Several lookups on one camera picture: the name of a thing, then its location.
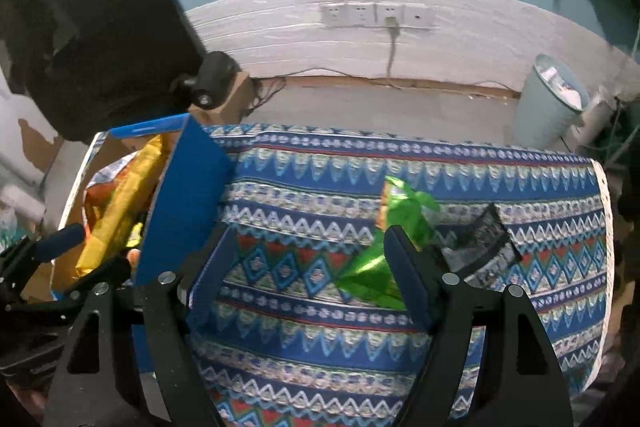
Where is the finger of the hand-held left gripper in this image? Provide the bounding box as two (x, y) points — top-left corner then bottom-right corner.
(0, 222), (87, 294)
(9, 253), (133, 314)

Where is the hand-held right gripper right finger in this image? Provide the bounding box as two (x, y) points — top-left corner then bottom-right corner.
(382, 223), (576, 427)

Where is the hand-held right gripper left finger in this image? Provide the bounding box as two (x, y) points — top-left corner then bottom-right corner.
(42, 222), (239, 427)

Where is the green snack packet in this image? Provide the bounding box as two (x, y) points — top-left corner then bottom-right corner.
(334, 176), (442, 311)

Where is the orange snack packet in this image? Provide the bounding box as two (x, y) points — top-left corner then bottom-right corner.
(81, 182), (128, 238)

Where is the gold snack packet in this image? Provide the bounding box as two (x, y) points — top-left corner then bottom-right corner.
(74, 133), (167, 279)

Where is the blue cardboard box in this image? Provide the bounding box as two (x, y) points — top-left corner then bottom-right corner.
(49, 113), (237, 374)

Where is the black barcode-back snack packet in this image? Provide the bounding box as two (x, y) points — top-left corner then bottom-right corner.
(434, 203), (524, 289)

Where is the patterned blue tablecloth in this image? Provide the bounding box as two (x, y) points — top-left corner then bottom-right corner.
(184, 122), (615, 427)

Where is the brown cardboard box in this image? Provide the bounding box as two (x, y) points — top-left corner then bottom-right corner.
(189, 71), (257, 126)

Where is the black webcam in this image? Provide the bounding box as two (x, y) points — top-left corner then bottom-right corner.
(171, 51), (242, 111)

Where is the pale blue trash bin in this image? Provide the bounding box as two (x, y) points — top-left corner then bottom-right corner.
(509, 53), (592, 151)

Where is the black monitor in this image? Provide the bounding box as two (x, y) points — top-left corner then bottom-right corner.
(0, 0), (207, 144)

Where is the white pipe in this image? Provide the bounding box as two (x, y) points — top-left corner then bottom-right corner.
(579, 98), (619, 148)

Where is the grey power cable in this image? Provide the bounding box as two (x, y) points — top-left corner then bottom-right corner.
(384, 18), (402, 76)

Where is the white wall socket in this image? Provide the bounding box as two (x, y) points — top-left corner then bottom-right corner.
(320, 3), (349, 28)
(376, 2), (406, 28)
(347, 2), (378, 28)
(404, 3), (435, 30)

